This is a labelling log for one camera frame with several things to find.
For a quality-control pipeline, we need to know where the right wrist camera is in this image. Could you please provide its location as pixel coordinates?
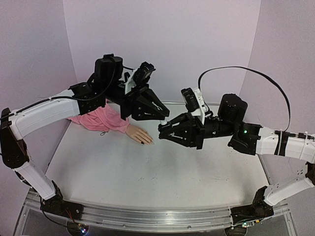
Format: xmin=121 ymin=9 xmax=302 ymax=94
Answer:
xmin=181 ymin=88 xmax=213 ymax=125

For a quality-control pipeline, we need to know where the mannequin hand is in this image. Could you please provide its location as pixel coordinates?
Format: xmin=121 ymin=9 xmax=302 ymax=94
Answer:
xmin=126 ymin=124 xmax=154 ymax=145

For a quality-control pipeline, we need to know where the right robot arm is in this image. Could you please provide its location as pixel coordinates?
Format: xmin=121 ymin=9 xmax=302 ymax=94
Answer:
xmin=158 ymin=89 xmax=315 ymax=226

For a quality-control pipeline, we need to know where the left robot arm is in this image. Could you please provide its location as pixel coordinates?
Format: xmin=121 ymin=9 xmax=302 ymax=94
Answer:
xmin=0 ymin=54 xmax=170 ymax=215

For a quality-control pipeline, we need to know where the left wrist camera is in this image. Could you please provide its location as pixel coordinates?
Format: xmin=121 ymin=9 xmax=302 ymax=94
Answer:
xmin=124 ymin=61 xmax=156 ymax=94

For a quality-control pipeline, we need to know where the left black base cable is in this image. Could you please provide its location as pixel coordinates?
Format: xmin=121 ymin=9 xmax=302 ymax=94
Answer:
xmin=41 ymin=208 xmax=72 ymax=229

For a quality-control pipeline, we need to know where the aluminium front rail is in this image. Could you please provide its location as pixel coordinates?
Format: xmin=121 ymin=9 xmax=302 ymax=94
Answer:
xmin=14 ymin=190 xmax=296 ymax=236

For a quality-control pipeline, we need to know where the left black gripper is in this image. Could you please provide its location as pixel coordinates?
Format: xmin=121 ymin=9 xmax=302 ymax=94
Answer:
xmin=105 ymin=81 xmax=172 ymax=120

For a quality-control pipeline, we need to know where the pink hoodie sleeve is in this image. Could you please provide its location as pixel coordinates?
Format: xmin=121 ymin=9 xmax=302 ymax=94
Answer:
xmin=67 ymin=105 xmax=130 ymax=133

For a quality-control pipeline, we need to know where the right black camera cable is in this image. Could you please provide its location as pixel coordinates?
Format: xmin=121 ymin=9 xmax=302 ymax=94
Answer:
xmin=198 ymin=65 xmax=291 ymax=133

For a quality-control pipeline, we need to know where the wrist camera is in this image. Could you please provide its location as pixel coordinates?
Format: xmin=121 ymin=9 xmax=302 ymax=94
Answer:
xmin=124 ymin=61 xmax=156 ymax=94
xmin=181 ymin=88 xmax=213 ymax=125

